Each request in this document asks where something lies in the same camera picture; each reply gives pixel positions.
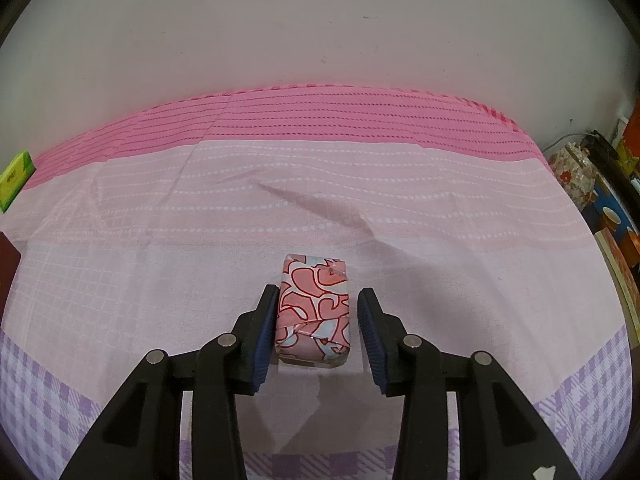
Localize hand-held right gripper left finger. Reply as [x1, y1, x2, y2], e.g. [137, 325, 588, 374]
[60, 284, 280, 480]

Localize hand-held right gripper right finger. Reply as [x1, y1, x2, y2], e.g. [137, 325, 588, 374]
[356, 287, 583, 480]

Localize pink heart-print snack packet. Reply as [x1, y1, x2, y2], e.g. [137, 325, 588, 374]
[274, 252, 352, 368]

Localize dark brown box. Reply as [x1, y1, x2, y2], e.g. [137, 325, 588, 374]
[0, 232, 22, 283]

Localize pink checked bed sheet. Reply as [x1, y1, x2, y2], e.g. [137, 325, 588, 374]
[0, 82, 640, 480]

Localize tan book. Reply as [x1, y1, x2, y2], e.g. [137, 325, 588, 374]
[595, 227, 640, 351]

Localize floral patterned container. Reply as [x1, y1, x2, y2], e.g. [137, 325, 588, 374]
[549, 142, 598, 211]

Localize cup-print box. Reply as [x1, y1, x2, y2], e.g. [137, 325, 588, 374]
[582, 191, 640, 261]

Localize black bar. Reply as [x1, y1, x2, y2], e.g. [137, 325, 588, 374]
[585, 130, 640, 202]

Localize green tissue pack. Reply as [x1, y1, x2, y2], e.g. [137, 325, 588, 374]
[0, 151, 36, 213]

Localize orange yellow box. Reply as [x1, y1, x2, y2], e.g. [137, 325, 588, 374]
[615, 100, 640, 171]

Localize white cable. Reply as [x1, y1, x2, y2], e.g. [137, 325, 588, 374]
[542, 132, 593, 153]

